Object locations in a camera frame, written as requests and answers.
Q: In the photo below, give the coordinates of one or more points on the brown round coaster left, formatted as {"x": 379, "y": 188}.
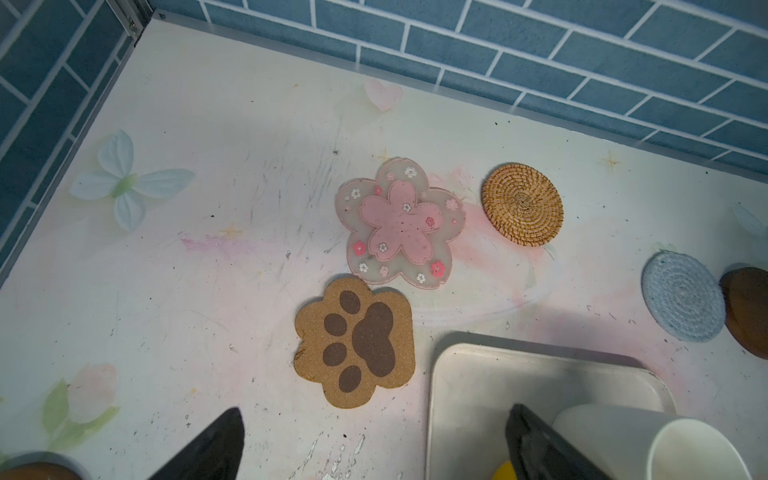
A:
{"x": 33, "y": 467}

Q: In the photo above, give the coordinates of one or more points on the woven rattan round coaster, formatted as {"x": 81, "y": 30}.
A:
{"x": 522, "y": 204}

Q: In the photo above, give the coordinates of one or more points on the brown round coaster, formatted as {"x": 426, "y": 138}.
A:
{"x": 33, "y": 467}
{"x": 745, "y": 294}

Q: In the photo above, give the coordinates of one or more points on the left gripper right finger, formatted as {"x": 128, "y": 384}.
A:
{"x": 538, "y": 452}

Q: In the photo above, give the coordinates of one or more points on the yellow mug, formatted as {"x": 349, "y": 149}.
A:
{"x": 505, "y": 472}

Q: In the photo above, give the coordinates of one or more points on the brown round coaster right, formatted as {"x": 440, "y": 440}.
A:
{"x": 745, "y": 294}

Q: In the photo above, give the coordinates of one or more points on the pink flower coaster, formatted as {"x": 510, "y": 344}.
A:
{"x": 400, "y": 226}

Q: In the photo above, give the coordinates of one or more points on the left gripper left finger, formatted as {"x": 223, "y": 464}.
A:
{"x": 215, "y": 453}

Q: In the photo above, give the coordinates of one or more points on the beige plastic tray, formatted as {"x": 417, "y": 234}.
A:
{"x": 475, "y": 386}

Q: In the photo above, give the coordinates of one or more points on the light blue round coaster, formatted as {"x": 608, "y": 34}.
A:
{"x": 683, "y": 297}

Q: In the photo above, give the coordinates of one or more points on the white mug at tray back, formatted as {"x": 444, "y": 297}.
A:
{"x": 631, "y": 443}

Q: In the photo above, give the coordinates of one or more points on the cork paw print coaster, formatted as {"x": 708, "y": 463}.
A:
{"x": 355, "y": 340}

